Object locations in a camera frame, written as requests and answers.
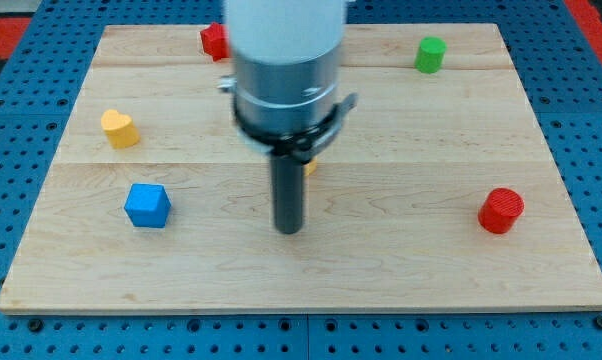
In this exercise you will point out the blue cube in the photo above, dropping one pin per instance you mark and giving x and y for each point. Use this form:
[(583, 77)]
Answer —
[(147, 205)]

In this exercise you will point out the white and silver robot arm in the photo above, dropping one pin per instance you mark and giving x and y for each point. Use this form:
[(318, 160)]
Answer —
[(286, 59)]

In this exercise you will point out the yellow hexagon block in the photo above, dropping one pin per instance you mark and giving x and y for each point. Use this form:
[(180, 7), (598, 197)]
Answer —
[(310, 167)]

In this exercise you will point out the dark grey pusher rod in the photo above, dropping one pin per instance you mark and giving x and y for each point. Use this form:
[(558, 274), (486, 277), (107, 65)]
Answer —
[(287, 187)]

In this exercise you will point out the light wooden board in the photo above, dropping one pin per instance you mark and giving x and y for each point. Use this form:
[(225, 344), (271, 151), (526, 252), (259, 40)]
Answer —
[(391, 211)]

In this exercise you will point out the red star block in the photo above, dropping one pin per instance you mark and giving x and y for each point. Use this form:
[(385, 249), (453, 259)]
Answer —
[(215, 42)]

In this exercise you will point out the green cylinder block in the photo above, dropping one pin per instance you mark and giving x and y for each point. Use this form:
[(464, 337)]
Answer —
[(430, 55)]

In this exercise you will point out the yellow heart block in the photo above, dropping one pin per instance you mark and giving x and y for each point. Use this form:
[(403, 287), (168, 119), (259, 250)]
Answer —
[(119, 129)]

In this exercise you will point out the red cylinder block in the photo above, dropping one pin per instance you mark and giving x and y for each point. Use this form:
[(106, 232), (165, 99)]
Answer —
[(500, 210)]

